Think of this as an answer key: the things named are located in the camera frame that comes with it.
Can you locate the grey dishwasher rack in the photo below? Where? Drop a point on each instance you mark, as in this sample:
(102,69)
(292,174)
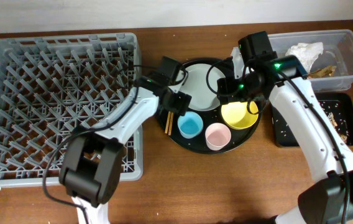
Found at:
(51,85)

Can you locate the grey plate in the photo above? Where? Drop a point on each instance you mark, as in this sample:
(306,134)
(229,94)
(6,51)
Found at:
(202,98)

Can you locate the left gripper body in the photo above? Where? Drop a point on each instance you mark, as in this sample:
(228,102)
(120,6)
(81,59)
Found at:
(177,102)

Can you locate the pink cup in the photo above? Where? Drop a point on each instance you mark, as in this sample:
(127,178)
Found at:
(217,136)

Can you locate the clear plastic bin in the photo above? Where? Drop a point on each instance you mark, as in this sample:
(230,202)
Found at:
(338,52)

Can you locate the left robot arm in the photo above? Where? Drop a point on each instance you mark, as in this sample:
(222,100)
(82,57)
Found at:
(92,168)

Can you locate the black rectangular bin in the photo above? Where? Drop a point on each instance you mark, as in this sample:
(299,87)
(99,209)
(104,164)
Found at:
(340,104)

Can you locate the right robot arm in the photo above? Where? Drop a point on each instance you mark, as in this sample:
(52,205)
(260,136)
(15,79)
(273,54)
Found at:
(283,82)

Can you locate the yellow bowl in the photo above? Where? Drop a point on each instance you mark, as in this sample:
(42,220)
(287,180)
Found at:
(238,115)

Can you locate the food scraps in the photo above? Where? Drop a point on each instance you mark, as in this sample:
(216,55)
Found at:
(340,126)

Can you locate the gold snack wrapper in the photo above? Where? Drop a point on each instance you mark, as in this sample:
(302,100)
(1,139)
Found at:
(324,72)

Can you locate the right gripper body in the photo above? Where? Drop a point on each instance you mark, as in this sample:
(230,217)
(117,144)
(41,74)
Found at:
(229,85)

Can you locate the white tissue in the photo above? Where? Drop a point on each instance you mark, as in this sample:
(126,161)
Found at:
(307,54)

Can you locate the round black tray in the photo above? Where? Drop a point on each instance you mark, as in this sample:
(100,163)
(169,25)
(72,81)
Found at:
(198,144)

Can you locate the blue cup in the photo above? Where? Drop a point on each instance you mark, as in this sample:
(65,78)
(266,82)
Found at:
(190,125)

